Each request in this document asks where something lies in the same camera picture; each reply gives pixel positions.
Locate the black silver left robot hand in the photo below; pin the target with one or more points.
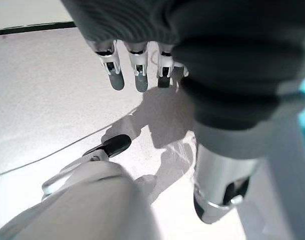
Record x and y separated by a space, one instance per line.
217 37

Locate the black left robot foot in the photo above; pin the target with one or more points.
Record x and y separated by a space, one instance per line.
117 145

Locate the dark baseboard strip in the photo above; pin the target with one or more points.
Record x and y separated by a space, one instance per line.
30 28

